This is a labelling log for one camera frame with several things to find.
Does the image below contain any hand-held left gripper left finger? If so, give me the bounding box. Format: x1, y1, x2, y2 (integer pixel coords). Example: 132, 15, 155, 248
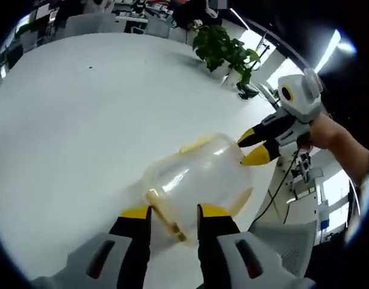
30, 205, 152, 289

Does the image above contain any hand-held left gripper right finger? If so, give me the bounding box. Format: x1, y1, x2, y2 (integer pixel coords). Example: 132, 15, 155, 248
197, 204, 316, 289

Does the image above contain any clear container with plastic buckle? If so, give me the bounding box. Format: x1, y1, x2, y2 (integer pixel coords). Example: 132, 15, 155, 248
141, 131, 254, 248

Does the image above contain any person's right hand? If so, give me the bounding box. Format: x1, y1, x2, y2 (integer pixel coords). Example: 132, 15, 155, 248
300, 114, 334, 151

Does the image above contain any ceiling light strip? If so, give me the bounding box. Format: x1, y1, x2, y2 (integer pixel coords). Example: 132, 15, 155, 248
315, 28, 341, 73

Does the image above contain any black tripod stand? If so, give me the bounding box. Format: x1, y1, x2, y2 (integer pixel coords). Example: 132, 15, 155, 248
255, 31, 271, 72

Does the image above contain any grey mesh office chair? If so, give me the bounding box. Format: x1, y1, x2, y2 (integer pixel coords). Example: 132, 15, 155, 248
247, 222, 321, 279

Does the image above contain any green potted plant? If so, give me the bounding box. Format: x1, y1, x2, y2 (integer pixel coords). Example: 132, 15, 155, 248
192, 24, 262, 87

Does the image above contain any white office chair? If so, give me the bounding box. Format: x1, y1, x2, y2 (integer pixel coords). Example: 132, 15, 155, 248
65, 14, 117, 39
146, 16, 170, 39

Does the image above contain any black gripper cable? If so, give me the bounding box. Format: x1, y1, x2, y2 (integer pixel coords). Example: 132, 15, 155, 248
250, 141, 302, 225

